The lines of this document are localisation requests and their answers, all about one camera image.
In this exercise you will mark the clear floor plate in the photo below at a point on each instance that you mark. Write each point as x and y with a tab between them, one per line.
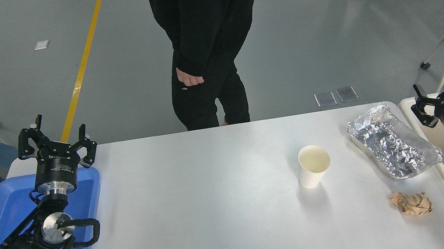
347	94
325	98

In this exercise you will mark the white paper sheet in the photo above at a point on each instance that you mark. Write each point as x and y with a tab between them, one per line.
41	45

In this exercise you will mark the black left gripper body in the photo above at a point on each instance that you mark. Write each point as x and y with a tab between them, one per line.
55	171

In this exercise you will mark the standing person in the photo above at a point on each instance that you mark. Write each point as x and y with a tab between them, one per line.
201	21

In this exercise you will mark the standing person's hand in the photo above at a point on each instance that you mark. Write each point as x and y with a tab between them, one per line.
188	77

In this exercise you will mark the crumpled silver foil tray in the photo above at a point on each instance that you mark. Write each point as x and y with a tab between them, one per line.
394	144

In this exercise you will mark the white paper cup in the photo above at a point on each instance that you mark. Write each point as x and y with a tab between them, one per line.
313	168

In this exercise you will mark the crumpled tan paper ball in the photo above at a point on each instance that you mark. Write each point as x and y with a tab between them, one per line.
412	203

